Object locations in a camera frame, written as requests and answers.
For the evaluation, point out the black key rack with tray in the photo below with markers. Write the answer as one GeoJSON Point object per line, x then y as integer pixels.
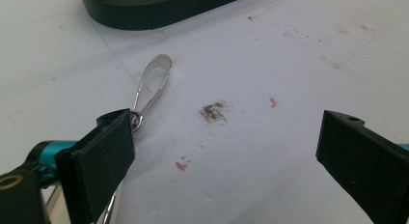
{"type": "Point", "coordinates": [144, 14]}

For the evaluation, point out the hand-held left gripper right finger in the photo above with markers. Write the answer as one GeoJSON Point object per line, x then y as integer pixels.
{"type": "Point", "coordinates": [363, 159]}

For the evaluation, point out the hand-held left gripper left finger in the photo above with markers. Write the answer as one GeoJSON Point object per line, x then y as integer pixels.
{"type": "Point", "coordinates": [96, 166]}

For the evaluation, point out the white table mat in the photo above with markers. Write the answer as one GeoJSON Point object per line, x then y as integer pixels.
{"type": "Point", "coordinates": [257, 72]}

